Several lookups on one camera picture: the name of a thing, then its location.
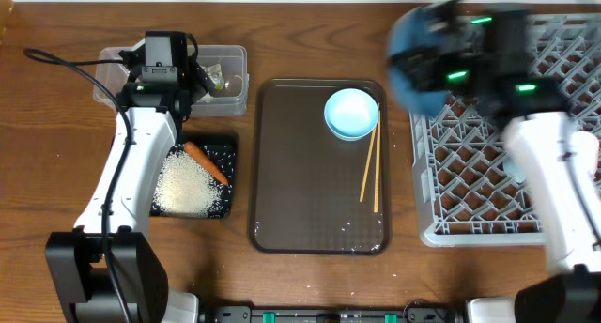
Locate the green snack wrapper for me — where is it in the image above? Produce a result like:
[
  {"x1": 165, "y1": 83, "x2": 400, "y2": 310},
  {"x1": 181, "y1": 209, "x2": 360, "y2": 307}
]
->
[{"x1": 202, "y1": 64, "x2": 225, "y2": 90}]

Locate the dark blue plate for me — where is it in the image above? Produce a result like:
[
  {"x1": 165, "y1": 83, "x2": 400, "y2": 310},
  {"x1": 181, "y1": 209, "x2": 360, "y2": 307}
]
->
[{"x1": 386, "y1": 7, "x2": 447, "y2": 117}]

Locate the orange carrot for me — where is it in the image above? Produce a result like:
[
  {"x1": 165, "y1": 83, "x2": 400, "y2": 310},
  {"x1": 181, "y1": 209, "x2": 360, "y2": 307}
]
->
[{"x1": 183, "y1": 142, "x2": 229, "y2": 186}]

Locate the wooden chopstick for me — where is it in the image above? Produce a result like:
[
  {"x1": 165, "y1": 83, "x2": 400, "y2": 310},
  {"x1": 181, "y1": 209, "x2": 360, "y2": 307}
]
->
[
  {"x1": 373, "y1": 108, "x2": 381, "y2": 213},
  {"x1": 359, "y1": 104, "x2": 380, "y2": 203}
]

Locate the light blue bowl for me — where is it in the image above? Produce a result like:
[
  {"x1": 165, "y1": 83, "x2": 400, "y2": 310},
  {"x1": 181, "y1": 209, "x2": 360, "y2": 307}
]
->
[{"x1": 324, "y1": 88, "x2": 379, "y2": 142}]

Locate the light blue cup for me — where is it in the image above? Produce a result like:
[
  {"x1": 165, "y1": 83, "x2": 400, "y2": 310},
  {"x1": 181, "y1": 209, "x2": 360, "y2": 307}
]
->
[{"x1": 502, "y1": 159, "x2": 525, "y2": 184}]

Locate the white cup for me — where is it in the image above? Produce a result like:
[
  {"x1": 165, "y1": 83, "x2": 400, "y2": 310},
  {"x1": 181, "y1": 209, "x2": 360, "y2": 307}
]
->
[{"x1": 571, "y1": 131, "x2": 600, "y2": 176}]

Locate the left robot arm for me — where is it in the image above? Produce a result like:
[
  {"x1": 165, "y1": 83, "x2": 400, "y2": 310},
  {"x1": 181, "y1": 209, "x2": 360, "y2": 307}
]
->
[{"x1": 45, "y1": 31, "x2": 214, "y2": 322}]

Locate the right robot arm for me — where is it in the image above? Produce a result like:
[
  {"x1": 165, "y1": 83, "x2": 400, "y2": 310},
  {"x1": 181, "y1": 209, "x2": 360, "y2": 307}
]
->
[{"x1": 387, "y1": 0, "x2": 600, "y2": 322}]

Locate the grey dishwasher rack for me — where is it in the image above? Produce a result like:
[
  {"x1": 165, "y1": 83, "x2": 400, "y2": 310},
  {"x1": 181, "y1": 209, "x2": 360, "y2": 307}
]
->
[{"x1": 410, "y1": 13, "x2": 600, "y2": 248}]

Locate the clear plastic bin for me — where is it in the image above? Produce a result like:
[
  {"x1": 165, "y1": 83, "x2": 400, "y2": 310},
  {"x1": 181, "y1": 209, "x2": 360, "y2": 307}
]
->
[{"x1": 93, "y1": 45, "x2": 249, "y2": 118}]

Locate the black tray bin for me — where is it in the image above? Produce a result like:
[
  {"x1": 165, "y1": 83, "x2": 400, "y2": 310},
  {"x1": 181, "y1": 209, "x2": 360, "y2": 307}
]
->
[{"x1": 149, "y1": 135, "x2": 236, "y2": 219}]

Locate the pile of white rice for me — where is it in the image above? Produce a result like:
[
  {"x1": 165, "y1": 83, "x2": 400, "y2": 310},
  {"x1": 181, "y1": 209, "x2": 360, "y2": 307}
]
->
[{"x1": 153, "y1": 151, "x2": 223, "y2": 218}]

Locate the brown serving tray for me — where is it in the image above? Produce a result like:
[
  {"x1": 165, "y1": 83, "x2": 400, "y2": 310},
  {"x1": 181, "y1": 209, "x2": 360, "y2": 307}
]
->
[{"x1": 249, "y1": 79, "x2": 391, "y2": 255}]

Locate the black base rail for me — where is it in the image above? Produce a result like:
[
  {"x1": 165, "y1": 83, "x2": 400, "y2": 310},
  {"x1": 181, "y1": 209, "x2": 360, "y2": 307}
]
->
[{"x1": 198, "y1": 303, "x2": 466, "y2": 323}]

